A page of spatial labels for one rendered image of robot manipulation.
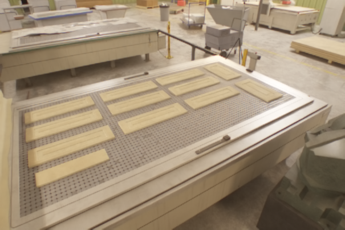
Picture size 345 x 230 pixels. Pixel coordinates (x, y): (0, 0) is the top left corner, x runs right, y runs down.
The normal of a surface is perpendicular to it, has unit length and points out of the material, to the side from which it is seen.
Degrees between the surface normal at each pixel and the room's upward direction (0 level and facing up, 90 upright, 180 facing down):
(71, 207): 0
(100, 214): 0
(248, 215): 0
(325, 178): 90
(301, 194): 45
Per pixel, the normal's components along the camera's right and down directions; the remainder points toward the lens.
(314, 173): -0.54, 0.43
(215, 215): 0.00, -0.86
